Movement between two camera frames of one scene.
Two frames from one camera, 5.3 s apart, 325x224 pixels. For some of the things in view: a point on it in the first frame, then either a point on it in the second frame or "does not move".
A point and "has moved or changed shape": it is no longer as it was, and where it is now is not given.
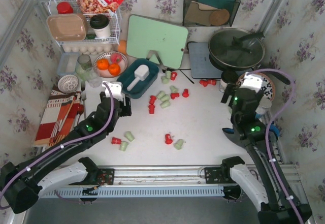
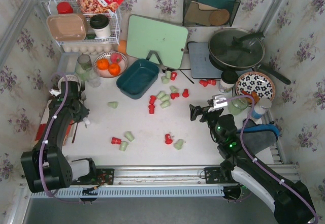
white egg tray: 92,49 does not move
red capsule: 168,139 does not move
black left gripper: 125,106 -> 83,112
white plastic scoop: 141,72 has moved or changed shape
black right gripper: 229,95 -> 202,114
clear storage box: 67,63 does not move
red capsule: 173,75 does not move
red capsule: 204,83 does not move
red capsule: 116,140 does not move
